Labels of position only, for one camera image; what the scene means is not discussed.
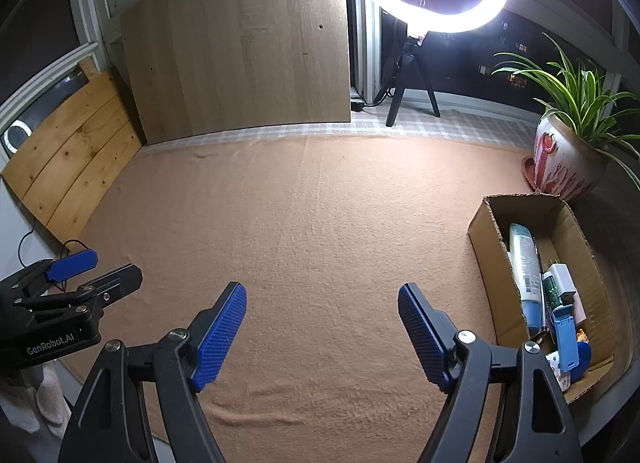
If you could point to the white green glue stick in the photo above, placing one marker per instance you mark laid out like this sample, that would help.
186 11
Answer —
551 295

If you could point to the pine wood board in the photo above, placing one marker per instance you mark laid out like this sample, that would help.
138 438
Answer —
70 158

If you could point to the cardboard box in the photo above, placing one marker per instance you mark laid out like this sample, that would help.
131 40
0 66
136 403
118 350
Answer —
575 233

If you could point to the black power adapter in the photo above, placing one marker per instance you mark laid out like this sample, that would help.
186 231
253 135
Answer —
357 104

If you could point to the white teal tube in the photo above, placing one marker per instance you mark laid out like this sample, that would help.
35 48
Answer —
525 268

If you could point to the large wooden panel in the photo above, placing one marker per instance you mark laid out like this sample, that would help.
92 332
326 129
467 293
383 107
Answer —
225 43

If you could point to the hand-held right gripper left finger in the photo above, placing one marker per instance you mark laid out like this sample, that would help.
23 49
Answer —
220 338

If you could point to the small white patterned packet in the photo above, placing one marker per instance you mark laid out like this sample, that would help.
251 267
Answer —
555 365

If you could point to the white red flower pot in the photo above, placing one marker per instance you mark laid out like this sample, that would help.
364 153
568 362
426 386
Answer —
565 163

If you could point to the blue plastic tray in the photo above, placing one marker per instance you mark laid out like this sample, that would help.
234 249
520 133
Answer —
565 338

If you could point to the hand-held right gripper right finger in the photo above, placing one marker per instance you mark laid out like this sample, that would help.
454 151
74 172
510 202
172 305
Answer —
425 338

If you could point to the white charger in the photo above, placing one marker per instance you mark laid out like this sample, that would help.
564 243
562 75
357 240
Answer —
562 280

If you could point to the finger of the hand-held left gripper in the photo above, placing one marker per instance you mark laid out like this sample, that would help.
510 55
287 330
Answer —
72 264
120 280

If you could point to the blue tape measure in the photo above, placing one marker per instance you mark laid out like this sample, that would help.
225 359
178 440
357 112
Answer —
582 358

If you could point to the green spider plant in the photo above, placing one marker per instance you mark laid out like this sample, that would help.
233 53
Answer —
575 93

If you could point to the black pouch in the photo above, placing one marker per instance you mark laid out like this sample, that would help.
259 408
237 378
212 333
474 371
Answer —
546 320

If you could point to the small red orange object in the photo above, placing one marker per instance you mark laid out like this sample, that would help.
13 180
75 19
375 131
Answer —
583 336

